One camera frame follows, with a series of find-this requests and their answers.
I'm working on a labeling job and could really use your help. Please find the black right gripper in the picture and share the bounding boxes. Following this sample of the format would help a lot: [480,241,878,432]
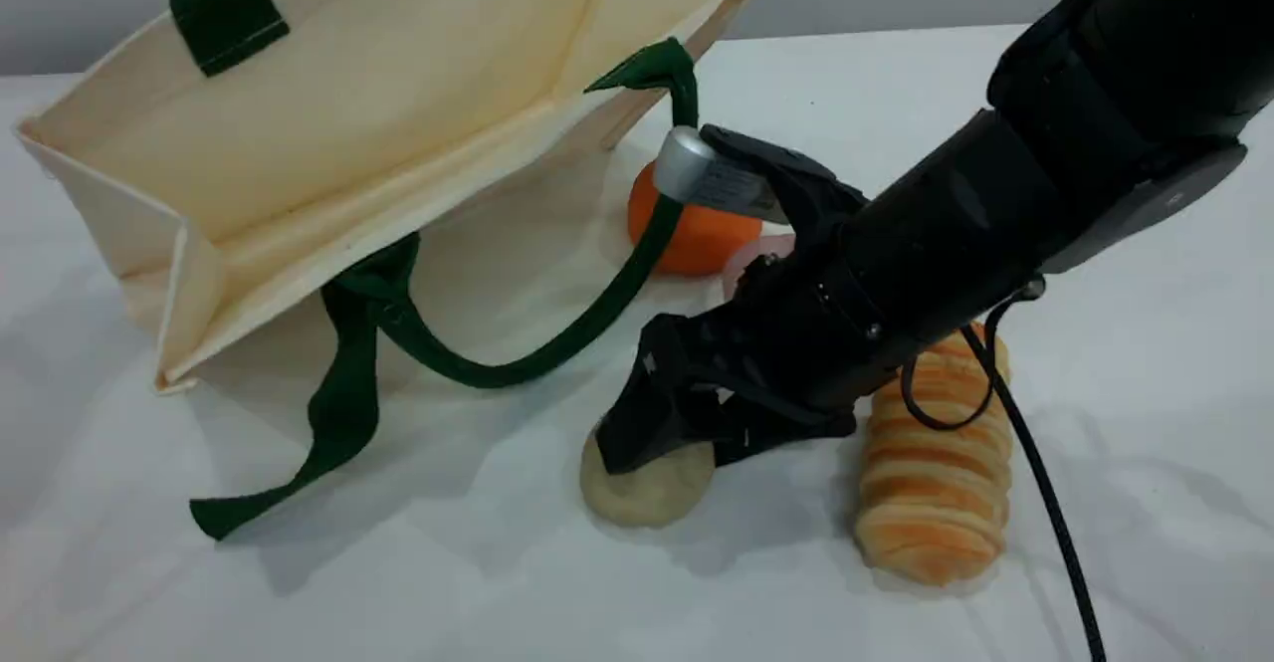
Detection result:
[594,123,898,475]

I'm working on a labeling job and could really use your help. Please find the beige egg yolk pastry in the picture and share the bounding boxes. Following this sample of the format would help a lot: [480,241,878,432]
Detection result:
[580,427,717,530]

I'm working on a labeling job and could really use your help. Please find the cream tote bag green handles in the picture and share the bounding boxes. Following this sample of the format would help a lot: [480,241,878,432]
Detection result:
[14,0,779,544]

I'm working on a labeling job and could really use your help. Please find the orange tangerine toy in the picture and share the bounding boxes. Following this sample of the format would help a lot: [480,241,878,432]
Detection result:
[626,161,763,278]

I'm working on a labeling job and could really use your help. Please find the striped golden bread roll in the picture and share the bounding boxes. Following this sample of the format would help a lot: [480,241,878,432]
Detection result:
[853,322,1015,586]

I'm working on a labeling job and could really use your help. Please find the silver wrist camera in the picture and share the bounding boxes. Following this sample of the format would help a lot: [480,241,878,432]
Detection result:
[653,125,789,226]

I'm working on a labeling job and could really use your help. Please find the black cable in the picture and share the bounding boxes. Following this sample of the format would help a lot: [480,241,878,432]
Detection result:
[900,278,1109,662]

